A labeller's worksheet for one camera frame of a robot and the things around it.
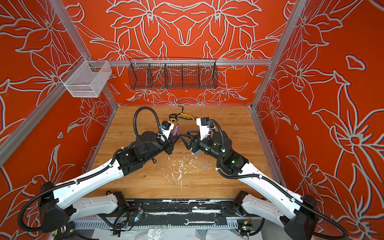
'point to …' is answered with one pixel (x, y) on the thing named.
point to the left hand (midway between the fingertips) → (177, 133)
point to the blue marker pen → (199, 151)
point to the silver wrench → (215, 222)
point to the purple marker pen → (175, 132)
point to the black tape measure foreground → (65, 231)
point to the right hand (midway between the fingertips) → (181, 134)
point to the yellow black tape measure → (173, 117)
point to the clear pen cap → (205, 165)
